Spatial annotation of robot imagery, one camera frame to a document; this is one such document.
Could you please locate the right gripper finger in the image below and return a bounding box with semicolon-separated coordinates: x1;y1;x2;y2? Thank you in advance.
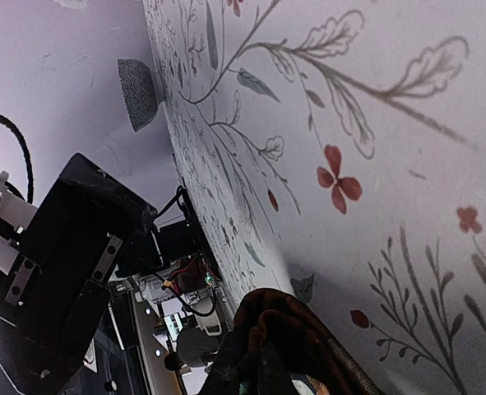
201;329;292;395

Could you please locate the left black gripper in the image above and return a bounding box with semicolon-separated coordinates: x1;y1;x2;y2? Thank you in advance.
0;154;155;394

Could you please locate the brown green patterned tie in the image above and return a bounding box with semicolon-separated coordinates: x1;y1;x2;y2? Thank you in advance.
230;288;381;394

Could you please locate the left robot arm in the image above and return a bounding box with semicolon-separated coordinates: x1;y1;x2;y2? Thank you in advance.
0;154;157;394

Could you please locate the floral patterned table mat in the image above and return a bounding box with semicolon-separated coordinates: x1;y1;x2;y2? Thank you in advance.
144;1;486;394

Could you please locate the grey speckled bowl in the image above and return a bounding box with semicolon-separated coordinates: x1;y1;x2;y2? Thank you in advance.
117;58;159;132

